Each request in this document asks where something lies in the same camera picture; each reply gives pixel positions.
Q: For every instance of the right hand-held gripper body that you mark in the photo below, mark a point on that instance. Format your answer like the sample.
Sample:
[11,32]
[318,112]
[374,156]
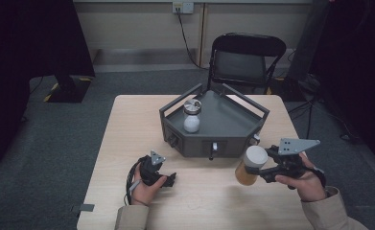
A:
[290,161]

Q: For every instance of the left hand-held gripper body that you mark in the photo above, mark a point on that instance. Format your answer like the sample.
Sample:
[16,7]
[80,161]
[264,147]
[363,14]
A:
[150,172]

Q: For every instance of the spice jar with brown powder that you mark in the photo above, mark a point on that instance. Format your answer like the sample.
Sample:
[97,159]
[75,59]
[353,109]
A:
[247,175]

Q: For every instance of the dark grey hexagonal tray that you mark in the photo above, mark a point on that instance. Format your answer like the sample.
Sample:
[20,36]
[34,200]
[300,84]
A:
[226,118]

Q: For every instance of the person's left hand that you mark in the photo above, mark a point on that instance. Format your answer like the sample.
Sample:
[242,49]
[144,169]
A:
[145,193]

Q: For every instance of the person's right hand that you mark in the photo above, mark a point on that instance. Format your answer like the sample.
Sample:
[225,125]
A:
[309,187]

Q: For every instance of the black tripod stand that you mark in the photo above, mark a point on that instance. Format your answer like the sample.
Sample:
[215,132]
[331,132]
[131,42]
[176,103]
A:
[309,115]

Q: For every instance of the spice jar with white powder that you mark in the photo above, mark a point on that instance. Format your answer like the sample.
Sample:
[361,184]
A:
[191,124]

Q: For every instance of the black stand base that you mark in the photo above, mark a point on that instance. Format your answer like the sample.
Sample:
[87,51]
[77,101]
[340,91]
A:
[290,91]
[68,91]

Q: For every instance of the grey tape strip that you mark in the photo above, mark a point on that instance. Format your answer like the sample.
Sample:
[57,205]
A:
[83,208]

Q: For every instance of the black folding chair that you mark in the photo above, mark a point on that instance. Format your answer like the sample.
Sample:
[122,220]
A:
[239,64]

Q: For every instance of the black curtain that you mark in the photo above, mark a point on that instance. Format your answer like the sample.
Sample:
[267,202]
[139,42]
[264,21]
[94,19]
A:
[357,80]
[25,64]

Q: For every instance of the white wall socket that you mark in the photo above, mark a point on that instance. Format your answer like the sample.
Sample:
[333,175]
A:
[182,7]

